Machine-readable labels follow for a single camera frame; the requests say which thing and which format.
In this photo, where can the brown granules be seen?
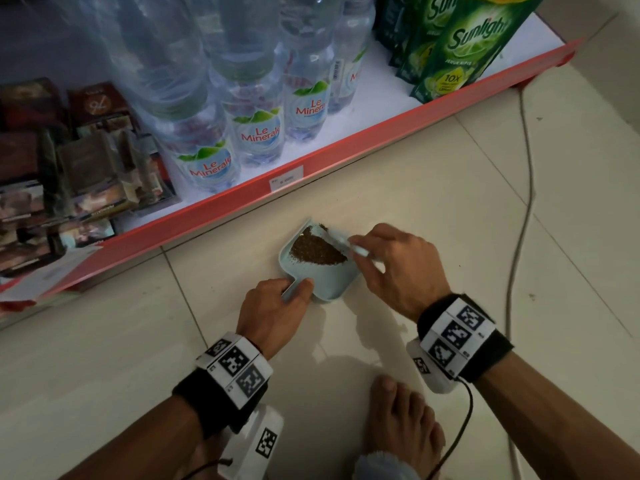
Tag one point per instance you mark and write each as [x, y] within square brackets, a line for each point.
[315, 252]

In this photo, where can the black wristband with markers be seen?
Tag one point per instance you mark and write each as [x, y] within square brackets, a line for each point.
[235, 369]
[460, 334]

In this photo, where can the black right wristband with markers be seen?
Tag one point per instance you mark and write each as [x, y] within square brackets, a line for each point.
[460, 334]

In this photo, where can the black left wristband with markers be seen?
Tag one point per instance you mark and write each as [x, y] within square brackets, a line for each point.
[235, 369]

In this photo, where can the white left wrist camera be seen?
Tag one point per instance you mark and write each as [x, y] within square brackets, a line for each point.
[255, 439]

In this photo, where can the light blue plastic dustpan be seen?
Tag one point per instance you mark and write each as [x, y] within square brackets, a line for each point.
[330, 282]

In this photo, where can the person's right forearm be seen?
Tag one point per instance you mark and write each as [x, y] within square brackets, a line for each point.
[560, 424]

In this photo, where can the stack of dark green pouches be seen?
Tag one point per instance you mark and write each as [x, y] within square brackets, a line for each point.
[460, 44]

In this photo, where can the pile of small brown packets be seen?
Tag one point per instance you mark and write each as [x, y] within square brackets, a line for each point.
[75, 179]

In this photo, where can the red edged store shelf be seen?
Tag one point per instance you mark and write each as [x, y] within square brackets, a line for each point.
[225, 207]

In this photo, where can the person's left forearm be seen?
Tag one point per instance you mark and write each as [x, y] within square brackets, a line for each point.
[135, 444]

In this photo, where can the person's right foot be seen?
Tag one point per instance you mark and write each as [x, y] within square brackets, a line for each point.
[405, 419]

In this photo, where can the light blue brush white bristles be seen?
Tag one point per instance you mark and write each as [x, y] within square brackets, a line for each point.
[340, 239]

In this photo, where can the stack of clear water bottles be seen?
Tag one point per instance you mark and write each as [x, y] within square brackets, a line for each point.
[240, 94]

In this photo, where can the fuzzy blue right trouser cuff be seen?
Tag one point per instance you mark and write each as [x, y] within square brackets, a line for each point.
[385, 467]

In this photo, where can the person's right hand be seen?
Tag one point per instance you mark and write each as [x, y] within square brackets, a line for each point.
[405, 274]

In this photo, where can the person's left hand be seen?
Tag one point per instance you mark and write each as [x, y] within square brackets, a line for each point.
[270, 314]

